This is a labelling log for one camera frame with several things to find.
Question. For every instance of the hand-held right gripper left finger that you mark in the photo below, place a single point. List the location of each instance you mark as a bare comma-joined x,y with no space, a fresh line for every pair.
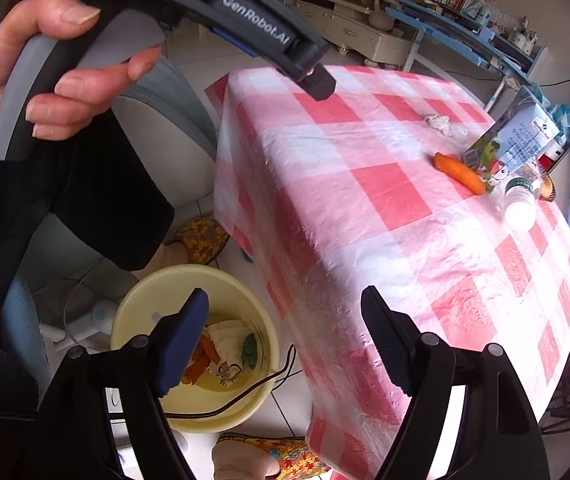
185,345

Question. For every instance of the blue desk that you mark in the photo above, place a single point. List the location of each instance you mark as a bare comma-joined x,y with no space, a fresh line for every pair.
445,20

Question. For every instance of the yellow plastic basin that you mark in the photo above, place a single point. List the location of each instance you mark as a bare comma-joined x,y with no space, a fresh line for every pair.
165,290

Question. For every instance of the red container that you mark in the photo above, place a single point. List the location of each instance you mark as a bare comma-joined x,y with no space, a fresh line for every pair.
547,163

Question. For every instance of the colourful knitted slipper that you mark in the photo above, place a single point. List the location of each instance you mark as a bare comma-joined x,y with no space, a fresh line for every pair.
285,455
200,237

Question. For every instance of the pink round pot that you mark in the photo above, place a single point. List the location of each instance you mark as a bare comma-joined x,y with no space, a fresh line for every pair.
382,15

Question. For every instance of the small white tissue scrap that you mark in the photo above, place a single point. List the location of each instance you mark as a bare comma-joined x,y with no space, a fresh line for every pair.
440,122

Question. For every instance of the red checked tablecloth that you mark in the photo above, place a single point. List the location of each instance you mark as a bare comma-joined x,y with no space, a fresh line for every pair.
365,185

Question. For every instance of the white low cabinet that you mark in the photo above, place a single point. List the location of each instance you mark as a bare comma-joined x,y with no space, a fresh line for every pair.
345,25

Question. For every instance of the white jar black cap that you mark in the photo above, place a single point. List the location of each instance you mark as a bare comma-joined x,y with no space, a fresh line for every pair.
556,147

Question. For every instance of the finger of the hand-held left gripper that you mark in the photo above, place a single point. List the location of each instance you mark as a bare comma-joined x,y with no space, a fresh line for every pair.
320,85

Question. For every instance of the white power strip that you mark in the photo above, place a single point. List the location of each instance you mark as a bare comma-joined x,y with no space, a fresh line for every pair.
92,330

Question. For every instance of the person's leg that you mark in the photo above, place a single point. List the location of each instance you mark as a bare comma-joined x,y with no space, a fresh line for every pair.
65,200

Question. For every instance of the blue plastic bag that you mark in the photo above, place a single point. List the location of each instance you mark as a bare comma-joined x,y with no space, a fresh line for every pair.
560,115

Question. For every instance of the orange bowl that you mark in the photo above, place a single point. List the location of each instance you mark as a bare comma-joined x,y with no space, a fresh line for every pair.
547,187

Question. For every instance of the printed drink carton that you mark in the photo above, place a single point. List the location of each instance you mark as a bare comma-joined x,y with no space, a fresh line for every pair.
525,135

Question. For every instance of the clear plastic bottle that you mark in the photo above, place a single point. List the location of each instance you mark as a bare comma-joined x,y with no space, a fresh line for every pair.
520,210

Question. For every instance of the grey padded chair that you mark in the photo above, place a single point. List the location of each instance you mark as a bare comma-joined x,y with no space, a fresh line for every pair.
165,125

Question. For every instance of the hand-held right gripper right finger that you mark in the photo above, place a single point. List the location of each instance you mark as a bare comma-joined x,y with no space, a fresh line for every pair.
385,340

